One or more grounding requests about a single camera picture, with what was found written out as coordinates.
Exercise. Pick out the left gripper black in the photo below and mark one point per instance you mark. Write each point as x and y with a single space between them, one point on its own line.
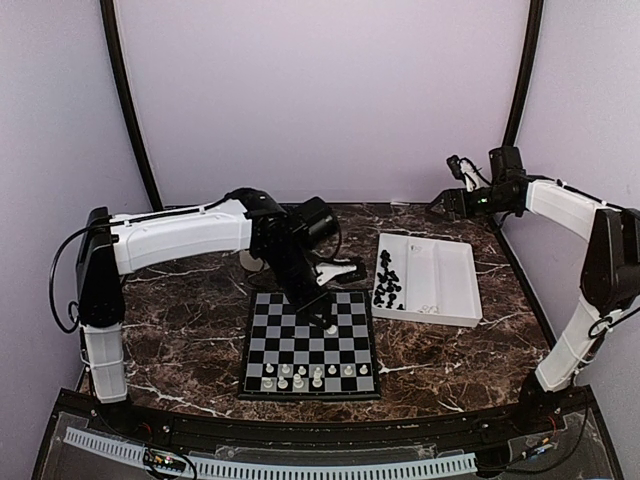
309 304

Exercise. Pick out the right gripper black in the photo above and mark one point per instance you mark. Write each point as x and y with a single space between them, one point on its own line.
451 195

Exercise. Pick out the black and grey chessboard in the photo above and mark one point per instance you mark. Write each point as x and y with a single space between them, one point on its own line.
276 335

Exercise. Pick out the white king chess piece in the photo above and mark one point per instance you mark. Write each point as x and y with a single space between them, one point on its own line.
317 379

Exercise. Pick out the white queen chess piece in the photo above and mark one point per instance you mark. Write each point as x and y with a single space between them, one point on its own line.
298 382

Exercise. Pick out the white divided plastic tray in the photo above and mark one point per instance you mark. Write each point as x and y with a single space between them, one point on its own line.
434 272

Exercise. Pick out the white bishop chess piece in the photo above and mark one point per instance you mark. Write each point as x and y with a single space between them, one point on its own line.
282 383

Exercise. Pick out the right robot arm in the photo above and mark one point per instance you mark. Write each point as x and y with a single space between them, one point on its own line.
609 279

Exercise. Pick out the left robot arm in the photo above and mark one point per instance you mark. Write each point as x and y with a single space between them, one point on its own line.
246 219

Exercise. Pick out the black chess pieces pile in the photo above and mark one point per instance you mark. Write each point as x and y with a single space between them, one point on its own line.
388 290

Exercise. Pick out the white ribbed cup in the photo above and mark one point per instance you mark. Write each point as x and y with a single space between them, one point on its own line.
249 263

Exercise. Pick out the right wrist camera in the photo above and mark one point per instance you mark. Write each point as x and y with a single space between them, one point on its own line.
464 170

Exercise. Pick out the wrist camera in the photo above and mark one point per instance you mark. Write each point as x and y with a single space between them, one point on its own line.
464 170
342 271

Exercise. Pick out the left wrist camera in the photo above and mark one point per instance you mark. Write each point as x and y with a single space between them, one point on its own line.
342 271

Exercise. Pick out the white slotted cable duct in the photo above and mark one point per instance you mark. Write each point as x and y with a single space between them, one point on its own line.
168 465

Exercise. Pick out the right black frame post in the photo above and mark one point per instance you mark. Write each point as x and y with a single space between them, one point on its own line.
525 70

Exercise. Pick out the black frame post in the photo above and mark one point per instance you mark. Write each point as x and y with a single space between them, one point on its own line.
525 70
121 81

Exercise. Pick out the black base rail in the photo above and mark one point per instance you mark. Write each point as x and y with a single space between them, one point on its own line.
483 429

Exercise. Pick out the left black frame post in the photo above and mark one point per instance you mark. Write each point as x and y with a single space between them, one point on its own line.
121 81

